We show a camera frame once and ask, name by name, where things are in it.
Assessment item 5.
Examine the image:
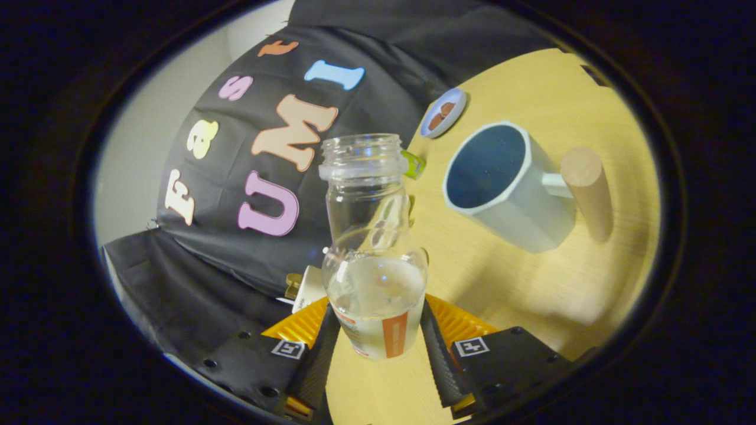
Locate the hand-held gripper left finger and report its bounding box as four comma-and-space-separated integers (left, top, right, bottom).
195, 296, 342, 424

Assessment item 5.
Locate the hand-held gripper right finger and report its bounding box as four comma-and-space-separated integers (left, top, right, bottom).
419, 293, 578, 420

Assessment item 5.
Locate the clear glass juice bottle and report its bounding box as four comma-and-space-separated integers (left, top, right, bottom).
319, 134, 429, 361

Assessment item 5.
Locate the white cup with wooden handle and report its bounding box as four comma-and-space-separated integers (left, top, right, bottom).
443, 121, 615, 254

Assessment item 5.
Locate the white toaster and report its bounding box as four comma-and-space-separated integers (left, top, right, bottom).
292, 266, 328, 313

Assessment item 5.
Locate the wooden table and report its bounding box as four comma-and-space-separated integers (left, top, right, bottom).
325, 47, 662, 425

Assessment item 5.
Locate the black backdrop cloth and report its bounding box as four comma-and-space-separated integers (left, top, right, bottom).
100, 0, 556, 408

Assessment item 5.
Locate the divided tray of grains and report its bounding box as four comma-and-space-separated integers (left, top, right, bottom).
402, 149, 427, 181

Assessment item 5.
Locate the light blue plate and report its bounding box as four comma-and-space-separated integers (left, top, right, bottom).
419, 87, 467, 139

